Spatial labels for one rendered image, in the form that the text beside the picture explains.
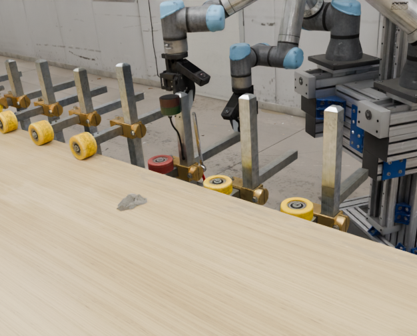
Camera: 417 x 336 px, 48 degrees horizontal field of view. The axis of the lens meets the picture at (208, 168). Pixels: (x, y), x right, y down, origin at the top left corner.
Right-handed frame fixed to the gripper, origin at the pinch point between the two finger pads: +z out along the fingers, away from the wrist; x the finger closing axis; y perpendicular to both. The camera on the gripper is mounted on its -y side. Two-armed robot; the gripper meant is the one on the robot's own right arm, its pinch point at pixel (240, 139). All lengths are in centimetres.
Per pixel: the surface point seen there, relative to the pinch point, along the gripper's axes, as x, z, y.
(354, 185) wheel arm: -51, 0, -13
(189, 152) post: -5.7, -8.9, -34.7
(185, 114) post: -5.7, -21.6, -34.7
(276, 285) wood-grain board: -62, -7, -72
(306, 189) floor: 35, 83, 115
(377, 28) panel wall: 41, -2, 236
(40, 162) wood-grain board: 35, -7, -63
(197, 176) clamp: -8.5, -1.2, -35.0
